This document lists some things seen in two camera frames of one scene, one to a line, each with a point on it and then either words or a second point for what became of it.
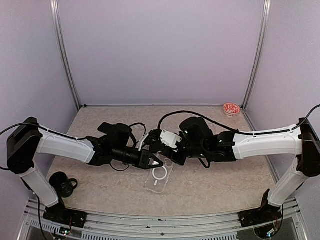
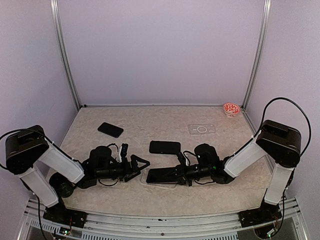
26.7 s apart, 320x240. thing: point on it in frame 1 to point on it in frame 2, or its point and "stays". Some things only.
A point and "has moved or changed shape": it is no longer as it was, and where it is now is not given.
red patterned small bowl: [231, 109] stays
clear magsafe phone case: [157, 178] has moved or changed shape
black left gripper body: [143, 158] to [127, 172]
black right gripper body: [180, 160] to [186, 174]
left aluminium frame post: [60, 36] stays
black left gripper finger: [153, 161] to [134, 165]
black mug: [63, 185] stays
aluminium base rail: [110, 226] stays
